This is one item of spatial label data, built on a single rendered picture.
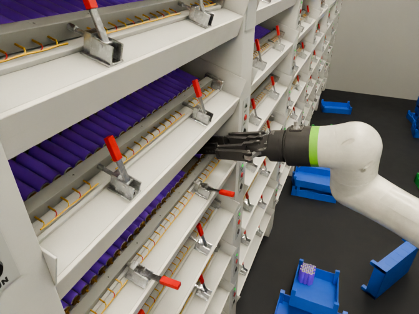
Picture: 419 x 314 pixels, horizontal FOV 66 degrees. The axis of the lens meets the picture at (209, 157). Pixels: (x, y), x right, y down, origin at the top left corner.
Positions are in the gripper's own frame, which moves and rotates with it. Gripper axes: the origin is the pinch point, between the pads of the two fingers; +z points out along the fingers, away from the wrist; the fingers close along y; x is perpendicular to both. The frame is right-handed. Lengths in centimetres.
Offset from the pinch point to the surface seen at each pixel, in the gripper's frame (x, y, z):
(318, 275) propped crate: 104, -58, -16
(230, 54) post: -20.9, -6.7, -7.2
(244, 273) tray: 82, -31, 12
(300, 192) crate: 99, -124, 4
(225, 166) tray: 7.7, -2.2, -2.6
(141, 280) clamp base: 6.6, 38.9, -3.2
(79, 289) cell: 2.7, 45.8, 2.7
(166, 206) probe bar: 3.3, 22.7, 0.3
